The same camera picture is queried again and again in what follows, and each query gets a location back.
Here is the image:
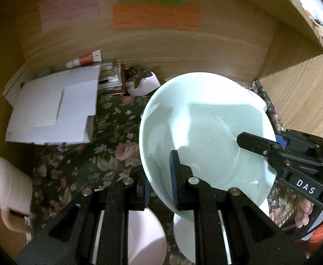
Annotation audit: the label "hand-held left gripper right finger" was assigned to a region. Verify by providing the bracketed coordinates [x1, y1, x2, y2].
[169, 150, 308, 265]

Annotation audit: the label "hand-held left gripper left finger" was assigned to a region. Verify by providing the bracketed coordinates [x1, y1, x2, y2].
[16, 168, 151, 265]

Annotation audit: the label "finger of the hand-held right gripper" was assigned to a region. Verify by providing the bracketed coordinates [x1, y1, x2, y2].
[275, 133, 289, 148]
[237, 132, 292, 172]

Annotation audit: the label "pale green bowl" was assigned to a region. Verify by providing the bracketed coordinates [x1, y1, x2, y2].
[139, 72, 278, 263]

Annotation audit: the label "person's right hand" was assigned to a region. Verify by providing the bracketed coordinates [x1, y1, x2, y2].
[294, 198, 315, 229]

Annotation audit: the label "pale pink bowl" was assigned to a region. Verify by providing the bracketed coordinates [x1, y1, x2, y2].
[127, 206, 167, 265]

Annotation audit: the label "dark floral tablecloth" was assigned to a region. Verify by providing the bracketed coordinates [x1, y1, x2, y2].
[30, 80, 303, 265]

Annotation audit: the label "small white container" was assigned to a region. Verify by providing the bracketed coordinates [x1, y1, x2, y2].
[127, 72, 161, 97]

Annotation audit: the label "brown clips in container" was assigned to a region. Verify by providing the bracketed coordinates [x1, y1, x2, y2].
[124, 66, 149, 87]

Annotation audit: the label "stack of cards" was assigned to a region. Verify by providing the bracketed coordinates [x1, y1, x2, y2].
[98, 62, 123, 94]

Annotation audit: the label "white paper box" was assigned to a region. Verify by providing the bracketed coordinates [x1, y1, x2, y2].
[5, 66, 101, 145]

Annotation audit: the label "wooden shelf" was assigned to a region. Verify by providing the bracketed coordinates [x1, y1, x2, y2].
[266, 0, 323, 53]

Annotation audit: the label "pale pink jug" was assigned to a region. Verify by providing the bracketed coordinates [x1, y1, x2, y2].
[0, 156, 33, 234]

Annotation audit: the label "red and white tube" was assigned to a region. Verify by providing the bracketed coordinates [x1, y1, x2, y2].
[66, 50, 103, 68]

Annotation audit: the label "small green object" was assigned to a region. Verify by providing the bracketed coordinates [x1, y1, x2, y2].
[37, 67, 54, 79]

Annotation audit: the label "orange paper note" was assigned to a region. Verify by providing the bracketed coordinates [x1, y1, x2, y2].
[112, 4, 201, 31]

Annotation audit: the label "white flat box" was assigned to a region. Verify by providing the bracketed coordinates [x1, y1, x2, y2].
[3, 70, 28, 107]

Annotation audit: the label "pink paper note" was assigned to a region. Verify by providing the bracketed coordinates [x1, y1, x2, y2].
[39, 0, 100, 32]

